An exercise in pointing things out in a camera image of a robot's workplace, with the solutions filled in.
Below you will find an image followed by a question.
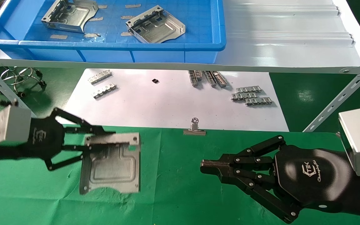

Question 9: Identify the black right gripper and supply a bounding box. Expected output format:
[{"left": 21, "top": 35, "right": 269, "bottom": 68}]
[{"left": 200, "top": 135, "right": 354, "bottom": 223}]

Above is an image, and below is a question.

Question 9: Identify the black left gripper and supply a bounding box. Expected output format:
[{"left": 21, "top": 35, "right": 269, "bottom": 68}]
[{"left": 27, "top": 107, "right": 116, "bottom": 171}]

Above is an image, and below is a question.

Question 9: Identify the silver sheet metal bracket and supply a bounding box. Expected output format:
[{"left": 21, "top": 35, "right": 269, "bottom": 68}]
[
  {"left": 79, "top": 132, "right": 141, "bottom": 195},
  {"left": 41, "top": 0, "right": 99, "bottom": 33},
  {"left": 125, "top": 5, "right": 186, "bottom": 44}
]

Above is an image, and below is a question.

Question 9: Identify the silver binder clip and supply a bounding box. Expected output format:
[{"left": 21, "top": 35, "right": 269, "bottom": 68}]
[{"left": 183, "top": 117, "right": 206, "bottom": 136}]

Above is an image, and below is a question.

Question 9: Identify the green cloth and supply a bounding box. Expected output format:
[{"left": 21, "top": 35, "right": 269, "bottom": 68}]
[{"left": 0, "top": 123, "right": 360, "bottom": 225}]

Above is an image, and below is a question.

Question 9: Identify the chrome stool base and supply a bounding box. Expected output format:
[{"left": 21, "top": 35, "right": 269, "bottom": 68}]
[{"left": 0, "top": 67, "right": 46, "bottom": 97}]

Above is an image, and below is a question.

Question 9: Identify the perforated grey shelf strut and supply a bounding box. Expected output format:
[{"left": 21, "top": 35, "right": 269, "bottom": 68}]
[
  {"left": 0, "top": 61, "right": 33, "bottom": 118},
  {"left": 303, "top": 56, "right": 360, "bottom": 132}
]

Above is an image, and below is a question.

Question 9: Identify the white paper sheet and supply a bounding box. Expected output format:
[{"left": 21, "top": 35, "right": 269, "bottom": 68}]
[{"left": 56, "top": 69, "right": 290, "bottom": 132}]

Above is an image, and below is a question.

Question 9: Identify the white metal shelf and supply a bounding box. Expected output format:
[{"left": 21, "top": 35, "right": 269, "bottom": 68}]
[{"left": 0, "top": 0, "right": 360, "bottom": 74}]

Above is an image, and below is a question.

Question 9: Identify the blue plastic bin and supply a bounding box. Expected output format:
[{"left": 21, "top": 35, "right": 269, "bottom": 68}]
[{"left": 0, "top": 0, "right": 226, "bottom": 63}]

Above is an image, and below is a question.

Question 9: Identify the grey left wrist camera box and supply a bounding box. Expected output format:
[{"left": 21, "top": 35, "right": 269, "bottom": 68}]
[{"left": 0, "top": 105, "right": 32, "bottom": 146}]

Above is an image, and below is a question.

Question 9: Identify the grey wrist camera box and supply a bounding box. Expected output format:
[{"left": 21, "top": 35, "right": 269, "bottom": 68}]
[
  {"left": 338, "top": 107, "right": 360, "bottom": 178},
  {"left": 0, "top": 105, "right": 32, "bottom": 146}
]

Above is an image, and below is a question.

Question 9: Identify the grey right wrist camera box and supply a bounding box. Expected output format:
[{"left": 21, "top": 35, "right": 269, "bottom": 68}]
[{"left": 338, "top": 107, "right": 360, "bottom": 178}]

